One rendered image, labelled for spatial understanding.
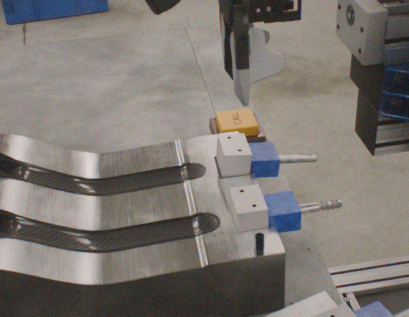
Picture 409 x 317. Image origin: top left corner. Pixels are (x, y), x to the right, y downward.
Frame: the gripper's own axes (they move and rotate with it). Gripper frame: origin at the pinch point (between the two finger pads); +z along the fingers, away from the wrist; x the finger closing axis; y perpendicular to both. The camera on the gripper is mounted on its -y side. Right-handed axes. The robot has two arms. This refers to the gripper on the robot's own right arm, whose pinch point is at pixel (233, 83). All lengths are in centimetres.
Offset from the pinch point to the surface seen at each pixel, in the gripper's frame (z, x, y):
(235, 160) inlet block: 9.3, -2.6, -0.5
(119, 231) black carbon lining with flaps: 12.6, -9.2, -15.8
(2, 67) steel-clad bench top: 21, 60, -38
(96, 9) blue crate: 98, 304, -27
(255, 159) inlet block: 10.1, -1.8, 2.3
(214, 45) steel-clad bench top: 21, 59, 7
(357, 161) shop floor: 101, 120, 67
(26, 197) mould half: 8.9, -5.0, -26.2
